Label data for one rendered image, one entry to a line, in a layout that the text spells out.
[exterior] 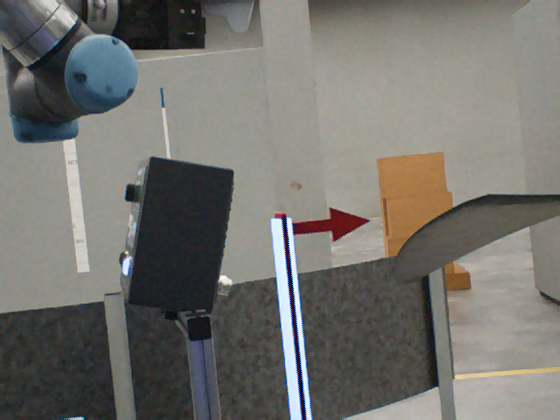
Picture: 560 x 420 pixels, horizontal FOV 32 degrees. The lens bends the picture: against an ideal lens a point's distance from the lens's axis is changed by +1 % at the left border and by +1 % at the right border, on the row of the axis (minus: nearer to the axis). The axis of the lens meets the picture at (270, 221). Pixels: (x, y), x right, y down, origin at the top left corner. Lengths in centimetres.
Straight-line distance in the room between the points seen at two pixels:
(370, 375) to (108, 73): 180
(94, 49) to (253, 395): 160
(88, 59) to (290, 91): 398
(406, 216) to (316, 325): 625
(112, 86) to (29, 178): 594
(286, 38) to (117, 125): 213
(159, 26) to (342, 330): 151
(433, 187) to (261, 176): 250
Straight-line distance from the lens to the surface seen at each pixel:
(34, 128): 114
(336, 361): 260
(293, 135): 495
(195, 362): 120
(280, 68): 497
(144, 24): 124
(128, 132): 678
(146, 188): 123
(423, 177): 877
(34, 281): 698
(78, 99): 102
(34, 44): 102
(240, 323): 245
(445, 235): 70
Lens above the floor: 122
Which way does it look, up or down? 3 degrees down
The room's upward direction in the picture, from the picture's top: 6 degrees counter-clockwise
